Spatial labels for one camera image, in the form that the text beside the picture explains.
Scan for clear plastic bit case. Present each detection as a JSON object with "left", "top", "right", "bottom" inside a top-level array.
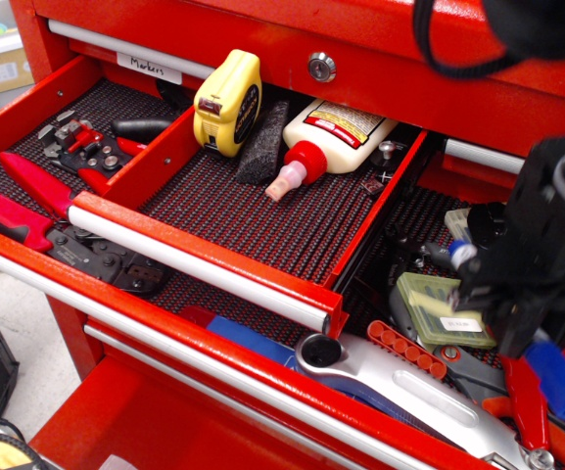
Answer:
[{"left": 444, "top": 208, "right": 473, "bottom": 244}]

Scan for yellow tape measure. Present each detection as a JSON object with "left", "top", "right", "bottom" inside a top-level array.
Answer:
[{"left": 193, "top": 49, "right": 262, "bottom": 158}]

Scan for black crimper red handles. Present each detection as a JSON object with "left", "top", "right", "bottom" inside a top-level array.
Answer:
[{"left": 458, "top": 202, "right": 565, "bottom": 461}]

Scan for orange handled cutters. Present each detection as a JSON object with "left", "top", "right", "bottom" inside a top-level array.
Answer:
[{"left": 473, "top": 386, "right": 565, "bottom": 467}]

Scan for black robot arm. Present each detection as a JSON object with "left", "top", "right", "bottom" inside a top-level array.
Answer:
[{"left": 456, "top": 1, "right": 565, "bottom": 358}]

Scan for green transparent bit case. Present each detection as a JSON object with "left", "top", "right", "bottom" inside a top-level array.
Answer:
[{"left": 396, "top": 272, "right": 496, "bottom": 349}]

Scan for blue capped white marker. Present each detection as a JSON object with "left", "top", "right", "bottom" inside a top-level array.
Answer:
[{"left": 448, "top": 240, "right": 565, "bottom": 422}]

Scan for white glue bottle red cap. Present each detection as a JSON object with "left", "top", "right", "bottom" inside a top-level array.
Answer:
[{"left": 265, "top": 99, "right": 398, "bottom": 201}]

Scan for small silver knob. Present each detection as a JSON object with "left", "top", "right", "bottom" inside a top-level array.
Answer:
[{"left": 378, "top": 141, "right": 397, "bottom": 161}]

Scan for red lower open drawer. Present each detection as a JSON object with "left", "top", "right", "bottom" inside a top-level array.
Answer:
[{"left": 0, "top": 180, "right": 565, "bottom": 470}]

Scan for red handled wire stripper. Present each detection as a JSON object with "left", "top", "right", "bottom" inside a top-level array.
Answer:
[{"left": 0, "top": 110, "right": 149, "bottom": 220}]

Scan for red open drawer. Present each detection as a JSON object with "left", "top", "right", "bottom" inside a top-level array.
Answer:
[
  {"left": 0, "top": 180, "right": 565, "bottom": 470},
  {"left": 0, "top": 57, "right": 424, "bottom": 334}
]

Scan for black tool handle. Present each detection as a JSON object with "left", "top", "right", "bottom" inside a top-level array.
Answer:
[{"left": 111, "top": 117, "right": 173, "bottom": 144}]

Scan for red upper open drawer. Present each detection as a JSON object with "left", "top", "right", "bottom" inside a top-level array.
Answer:
[{"left": 0, "top": 57, "right": 424, "bottom": 334}]

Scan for silver drawer lock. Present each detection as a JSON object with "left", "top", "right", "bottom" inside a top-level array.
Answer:
[{"left": 307, "top": 52, "right": 337, "bottom": 83}]

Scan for red handled crimping tool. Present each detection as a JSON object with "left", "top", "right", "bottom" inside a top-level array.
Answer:
[{"left": 0, "top": 179, "right": 171, "bottom": 297}]

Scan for silver metal hand tool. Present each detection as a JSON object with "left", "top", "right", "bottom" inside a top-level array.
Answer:
[{"left": 295, "top": 333, "right": 555, "bottom": 469}]

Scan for dark grey foam block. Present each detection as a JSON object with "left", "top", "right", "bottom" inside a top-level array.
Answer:
[{"left": 235, "top": 100, "right": 290, "bottom": 185}]

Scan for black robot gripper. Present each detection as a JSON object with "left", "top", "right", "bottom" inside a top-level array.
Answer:
[{"left": 457, "top": 138, "right": 565, "bottom": 357}]

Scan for white markers label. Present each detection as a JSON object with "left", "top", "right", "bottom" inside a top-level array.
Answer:
[{"left": 117, "top": 52, "right": 182, "bottom": 85}]

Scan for grey handled pliers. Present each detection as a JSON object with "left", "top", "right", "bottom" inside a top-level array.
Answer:
[{"left": 385, "top": 230, "right": 452, "bottom": 342}]

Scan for red tool chest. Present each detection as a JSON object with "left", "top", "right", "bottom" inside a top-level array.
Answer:
[{"left": 11, "top": 1, "right": 565, "bottom": 452}]

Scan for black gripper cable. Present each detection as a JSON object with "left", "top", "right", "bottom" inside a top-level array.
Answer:
[{"left": 412, "top": 0, "right": 523, "bottom": 79}]

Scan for red bit holder strip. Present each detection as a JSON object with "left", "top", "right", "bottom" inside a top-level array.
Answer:
[{"left": 366, "top": 320, "right": 447, "bottom": 380}]

